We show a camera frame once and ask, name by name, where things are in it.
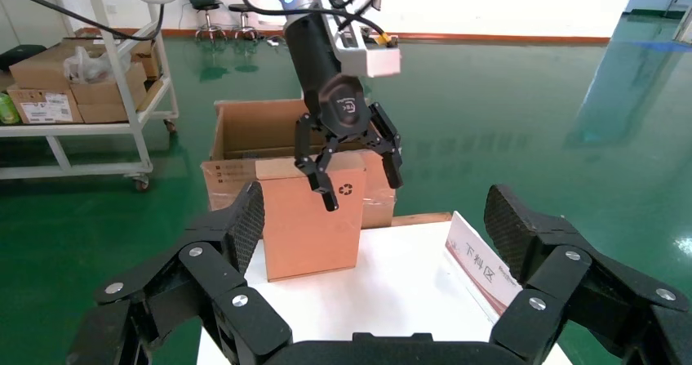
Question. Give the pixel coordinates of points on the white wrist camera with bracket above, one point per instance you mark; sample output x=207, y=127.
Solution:
x=378, y=62

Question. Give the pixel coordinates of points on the black bag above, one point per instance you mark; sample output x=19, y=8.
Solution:
x=19, y=55

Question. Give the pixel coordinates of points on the clear plastic bag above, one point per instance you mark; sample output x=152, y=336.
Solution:
x=89, y=68

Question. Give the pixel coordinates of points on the green bottle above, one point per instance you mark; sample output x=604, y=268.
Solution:
x=7, y=109

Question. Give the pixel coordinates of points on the black stool with backrest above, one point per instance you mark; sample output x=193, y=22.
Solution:
x=205, y=5

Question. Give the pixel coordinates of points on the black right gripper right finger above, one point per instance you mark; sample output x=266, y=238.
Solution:
x=584, y=292

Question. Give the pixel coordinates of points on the long brown cardboard box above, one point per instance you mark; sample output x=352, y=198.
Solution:
x=43, y=68

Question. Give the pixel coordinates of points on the wooden board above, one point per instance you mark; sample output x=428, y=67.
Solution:
x=421, y=219

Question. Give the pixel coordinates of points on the acrylic sign with red print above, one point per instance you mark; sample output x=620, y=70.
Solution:
x=481, y=265

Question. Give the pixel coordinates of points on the cardboard box with white labels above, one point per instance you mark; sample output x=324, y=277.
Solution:
x=46, y=108

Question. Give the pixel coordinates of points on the white shelf cart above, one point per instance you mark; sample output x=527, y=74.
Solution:
x=70, y=169

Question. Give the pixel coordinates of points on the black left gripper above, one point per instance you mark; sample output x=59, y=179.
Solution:
x=319, y=81

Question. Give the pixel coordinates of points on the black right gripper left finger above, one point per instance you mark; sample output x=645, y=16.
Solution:
x=162, y=297

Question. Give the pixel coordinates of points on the small brown cardboard box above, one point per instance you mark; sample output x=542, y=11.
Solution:
x=146, y=59

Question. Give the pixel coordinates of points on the plain brown cardboard box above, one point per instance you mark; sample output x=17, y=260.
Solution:
x=102, y=92
x=105, y=113

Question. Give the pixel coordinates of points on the black round stool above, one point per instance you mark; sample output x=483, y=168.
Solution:
x=243, y=19

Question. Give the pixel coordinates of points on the large open cardboard box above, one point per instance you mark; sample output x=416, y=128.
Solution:
x=254, y=130

